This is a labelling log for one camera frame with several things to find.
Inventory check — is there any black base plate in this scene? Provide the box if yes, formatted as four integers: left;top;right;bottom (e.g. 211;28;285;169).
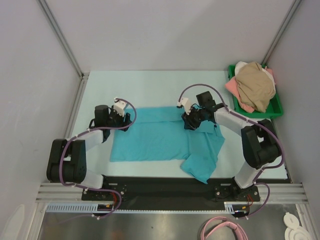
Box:
81;176;260;211

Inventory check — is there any white shirt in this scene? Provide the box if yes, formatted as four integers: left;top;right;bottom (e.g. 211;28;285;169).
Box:
234;61;276;88

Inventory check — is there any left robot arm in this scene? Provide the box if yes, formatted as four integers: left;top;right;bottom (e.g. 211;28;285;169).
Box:
46;100;132;200

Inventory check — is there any aluminium front rail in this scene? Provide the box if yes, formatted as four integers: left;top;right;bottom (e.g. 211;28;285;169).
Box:
36;182;308;205

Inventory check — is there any teal polo shirt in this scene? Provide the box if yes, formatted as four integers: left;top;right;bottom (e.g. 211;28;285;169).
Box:
110;106;225;184

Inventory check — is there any green plastic bin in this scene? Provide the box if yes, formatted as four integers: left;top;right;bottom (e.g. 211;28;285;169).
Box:
225;61;284;119

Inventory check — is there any beige shirt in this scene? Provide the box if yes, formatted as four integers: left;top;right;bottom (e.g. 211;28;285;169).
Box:
235;62;276;113

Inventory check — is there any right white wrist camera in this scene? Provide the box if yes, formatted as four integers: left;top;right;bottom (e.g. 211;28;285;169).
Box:
176;97;192;115

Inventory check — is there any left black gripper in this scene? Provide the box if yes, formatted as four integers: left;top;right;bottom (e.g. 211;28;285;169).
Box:
105;105;132;132

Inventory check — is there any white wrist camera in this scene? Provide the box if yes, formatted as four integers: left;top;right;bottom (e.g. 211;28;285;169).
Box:
176;97;192;115
112;97;128;117

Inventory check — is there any right aluminium frame post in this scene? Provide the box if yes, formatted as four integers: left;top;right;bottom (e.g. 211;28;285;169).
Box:
261;0;303;65

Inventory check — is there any aluminium frame post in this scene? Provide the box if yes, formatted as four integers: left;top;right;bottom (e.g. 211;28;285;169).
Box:
36;0;85;79
261;0;303;65

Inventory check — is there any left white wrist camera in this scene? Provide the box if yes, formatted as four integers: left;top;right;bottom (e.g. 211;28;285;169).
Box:
112;97;128;117

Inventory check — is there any white round plastic part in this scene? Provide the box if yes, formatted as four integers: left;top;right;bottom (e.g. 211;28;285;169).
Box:
283;212;312;240

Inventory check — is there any left aluminium frame post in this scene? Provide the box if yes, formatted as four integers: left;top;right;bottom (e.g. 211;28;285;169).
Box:
36;0;85;79

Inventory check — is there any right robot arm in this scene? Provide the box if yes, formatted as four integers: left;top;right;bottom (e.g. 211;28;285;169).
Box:
177;91;282;201

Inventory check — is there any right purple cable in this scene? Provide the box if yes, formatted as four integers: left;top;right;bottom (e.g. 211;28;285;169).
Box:
177;83;286;220

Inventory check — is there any pink shirt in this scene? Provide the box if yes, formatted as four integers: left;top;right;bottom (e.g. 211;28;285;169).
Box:
224;65;277;113

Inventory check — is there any white slotted cable duct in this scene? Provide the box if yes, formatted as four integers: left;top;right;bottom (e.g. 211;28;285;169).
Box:
46;203;247;215

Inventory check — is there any pink coiled cable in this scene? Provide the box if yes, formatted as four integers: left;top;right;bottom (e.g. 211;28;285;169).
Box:
198;216;249;240

